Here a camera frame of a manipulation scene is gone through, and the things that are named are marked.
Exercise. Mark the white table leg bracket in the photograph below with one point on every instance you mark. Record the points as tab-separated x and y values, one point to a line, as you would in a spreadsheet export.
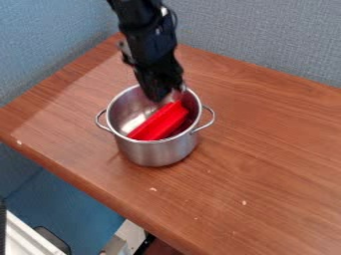
125	241

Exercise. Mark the white appliance lower left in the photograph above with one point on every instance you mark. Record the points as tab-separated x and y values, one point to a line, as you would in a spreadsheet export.
22	241

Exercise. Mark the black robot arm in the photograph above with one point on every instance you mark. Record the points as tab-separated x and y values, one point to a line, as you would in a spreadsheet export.
141	7

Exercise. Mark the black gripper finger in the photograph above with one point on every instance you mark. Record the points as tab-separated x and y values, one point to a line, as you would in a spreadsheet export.
152	88
172	86

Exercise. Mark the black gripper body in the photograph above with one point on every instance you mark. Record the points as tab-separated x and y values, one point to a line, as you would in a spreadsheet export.
149	34

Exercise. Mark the red cloth object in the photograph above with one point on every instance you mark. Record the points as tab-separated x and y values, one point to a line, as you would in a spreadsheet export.
162	123

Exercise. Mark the metal pot with handles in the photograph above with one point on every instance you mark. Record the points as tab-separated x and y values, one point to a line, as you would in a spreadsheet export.
129	109

